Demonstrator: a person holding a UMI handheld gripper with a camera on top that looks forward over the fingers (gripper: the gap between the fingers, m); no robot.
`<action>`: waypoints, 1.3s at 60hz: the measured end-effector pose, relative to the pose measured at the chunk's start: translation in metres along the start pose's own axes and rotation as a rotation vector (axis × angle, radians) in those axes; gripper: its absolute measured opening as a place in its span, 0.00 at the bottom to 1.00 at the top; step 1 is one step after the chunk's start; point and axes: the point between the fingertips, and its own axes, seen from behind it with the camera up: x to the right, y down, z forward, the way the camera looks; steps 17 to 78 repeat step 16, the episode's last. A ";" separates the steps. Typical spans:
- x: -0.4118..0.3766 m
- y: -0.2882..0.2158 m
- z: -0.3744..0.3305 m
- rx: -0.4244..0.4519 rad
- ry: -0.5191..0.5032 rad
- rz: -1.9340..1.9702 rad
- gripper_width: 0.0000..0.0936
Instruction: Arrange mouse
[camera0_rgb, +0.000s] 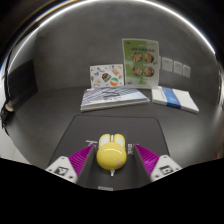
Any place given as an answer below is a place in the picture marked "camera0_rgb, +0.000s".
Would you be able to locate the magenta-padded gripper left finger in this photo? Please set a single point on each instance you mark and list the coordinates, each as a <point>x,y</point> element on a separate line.
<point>61,170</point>

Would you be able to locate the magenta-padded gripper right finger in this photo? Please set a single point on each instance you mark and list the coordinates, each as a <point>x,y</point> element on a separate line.
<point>165,168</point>

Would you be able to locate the yellow rabbit-shaped computer mouse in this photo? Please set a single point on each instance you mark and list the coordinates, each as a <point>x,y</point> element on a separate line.
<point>111,155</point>

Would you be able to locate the white box with blue band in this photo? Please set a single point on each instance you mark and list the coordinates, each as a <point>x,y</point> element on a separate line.
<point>175,98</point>

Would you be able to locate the grey striped booklet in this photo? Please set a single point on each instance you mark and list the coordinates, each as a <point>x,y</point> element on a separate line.
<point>113,98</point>

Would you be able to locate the white colourful sticker card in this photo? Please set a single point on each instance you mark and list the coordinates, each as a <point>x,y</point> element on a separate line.
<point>106,76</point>

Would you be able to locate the green food poster sheet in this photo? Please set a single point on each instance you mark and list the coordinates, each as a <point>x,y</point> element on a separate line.
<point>140,63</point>

